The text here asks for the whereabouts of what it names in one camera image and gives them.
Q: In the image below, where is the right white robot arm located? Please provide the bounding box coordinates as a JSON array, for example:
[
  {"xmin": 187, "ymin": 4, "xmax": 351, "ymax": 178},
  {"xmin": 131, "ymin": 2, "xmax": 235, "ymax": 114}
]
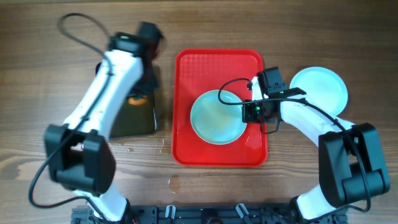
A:
[{"xmin": 244, "ymin": 87, "xmax": 391, "ymax": 223}]

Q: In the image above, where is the black rectangular water tray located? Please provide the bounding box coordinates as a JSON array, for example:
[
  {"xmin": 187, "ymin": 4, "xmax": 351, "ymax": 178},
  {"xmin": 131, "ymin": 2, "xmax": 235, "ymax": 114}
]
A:
[{"xmin": 109, "ymin": 66, "xmax": 159, "ymax": 139}]

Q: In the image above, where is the light blue plate top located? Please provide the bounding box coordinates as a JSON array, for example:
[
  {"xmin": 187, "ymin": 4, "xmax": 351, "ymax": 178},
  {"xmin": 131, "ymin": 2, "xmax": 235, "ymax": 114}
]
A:
[{"xmin": 190, "ymin": 90, "xmax": 247, "ymax": 145}]

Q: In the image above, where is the green and orange sponge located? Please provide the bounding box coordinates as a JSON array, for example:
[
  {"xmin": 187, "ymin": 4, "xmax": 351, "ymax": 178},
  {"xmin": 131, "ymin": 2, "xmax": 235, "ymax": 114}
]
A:
[{"xmin": 128, "ymin": 96, "xmax": 148, "ymax": 106}]

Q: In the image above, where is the light blue plate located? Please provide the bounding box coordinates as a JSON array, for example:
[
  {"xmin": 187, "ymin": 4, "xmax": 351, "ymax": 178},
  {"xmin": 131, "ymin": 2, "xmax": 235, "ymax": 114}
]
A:
[
  {"xmin": 290, "ymin": 67, "xmax": 348, "ymax": 116},
  {"xmin": 190, "ymin": 90, "xmax": 247, "ymax": 145}
]

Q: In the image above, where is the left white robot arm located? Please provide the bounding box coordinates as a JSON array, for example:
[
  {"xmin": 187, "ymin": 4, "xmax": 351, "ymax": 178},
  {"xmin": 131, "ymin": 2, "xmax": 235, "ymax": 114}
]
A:
[{"xmin": 44, "ymin": 32, "xmax": 163, "ymax": 223}]

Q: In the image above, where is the red plastic tray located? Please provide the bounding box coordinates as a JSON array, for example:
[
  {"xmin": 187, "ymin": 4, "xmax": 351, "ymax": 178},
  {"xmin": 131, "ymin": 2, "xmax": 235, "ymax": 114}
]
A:
[{"xmin": 172, "ymin": 49, "xmax": 268, "ymax": 167}]

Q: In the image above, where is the right black cable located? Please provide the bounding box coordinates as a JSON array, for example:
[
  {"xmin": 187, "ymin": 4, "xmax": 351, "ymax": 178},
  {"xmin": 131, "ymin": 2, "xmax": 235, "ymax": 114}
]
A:
[{"xmin": 217, "ymin": 77, "xmax": 373, "ymax": 222}]

